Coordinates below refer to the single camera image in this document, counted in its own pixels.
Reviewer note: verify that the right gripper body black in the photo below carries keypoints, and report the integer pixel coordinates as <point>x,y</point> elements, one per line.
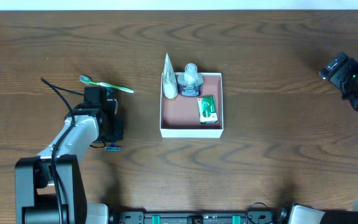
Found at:
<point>327,73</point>

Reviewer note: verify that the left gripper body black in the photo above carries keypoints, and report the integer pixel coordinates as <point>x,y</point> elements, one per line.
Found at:
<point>117,121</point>

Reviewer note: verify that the blue disposable razor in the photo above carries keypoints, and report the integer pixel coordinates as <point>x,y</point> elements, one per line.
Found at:
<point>112,148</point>

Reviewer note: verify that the green toothbrush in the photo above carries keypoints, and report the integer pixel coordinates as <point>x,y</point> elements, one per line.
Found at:
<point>87,80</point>

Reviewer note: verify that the white cream tube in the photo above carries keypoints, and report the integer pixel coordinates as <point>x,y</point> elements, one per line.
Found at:
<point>169,81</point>

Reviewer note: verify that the blue clear bottle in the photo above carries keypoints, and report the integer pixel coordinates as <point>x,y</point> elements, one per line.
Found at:
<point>190,81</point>

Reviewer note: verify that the green white soap packet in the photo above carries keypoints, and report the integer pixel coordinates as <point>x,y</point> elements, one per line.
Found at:
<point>207,109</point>

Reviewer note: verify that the Colgate toothpaste tube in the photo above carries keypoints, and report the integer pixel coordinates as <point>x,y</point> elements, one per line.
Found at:
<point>109,92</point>

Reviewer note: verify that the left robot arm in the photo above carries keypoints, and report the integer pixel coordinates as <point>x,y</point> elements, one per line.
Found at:
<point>49,186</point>

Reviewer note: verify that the white box with pink interior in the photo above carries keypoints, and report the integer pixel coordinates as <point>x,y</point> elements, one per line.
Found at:
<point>179,117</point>

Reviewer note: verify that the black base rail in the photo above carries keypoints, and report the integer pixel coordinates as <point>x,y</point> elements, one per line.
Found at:
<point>257,216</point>

